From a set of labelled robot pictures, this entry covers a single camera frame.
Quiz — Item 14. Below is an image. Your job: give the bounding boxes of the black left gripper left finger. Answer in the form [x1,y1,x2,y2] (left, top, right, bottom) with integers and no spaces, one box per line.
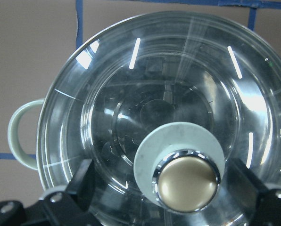
[22,159,96,226]

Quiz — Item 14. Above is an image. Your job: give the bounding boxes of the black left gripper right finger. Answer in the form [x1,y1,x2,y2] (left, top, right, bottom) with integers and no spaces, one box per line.
[227,158,281,226]

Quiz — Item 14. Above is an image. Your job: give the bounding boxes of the glass pot lid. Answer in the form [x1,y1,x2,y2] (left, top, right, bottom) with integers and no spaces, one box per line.
[37,11,281,226]

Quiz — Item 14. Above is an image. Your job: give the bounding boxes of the pale green electric pot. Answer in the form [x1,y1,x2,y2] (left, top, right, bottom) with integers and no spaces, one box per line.
[7,98,44,170]

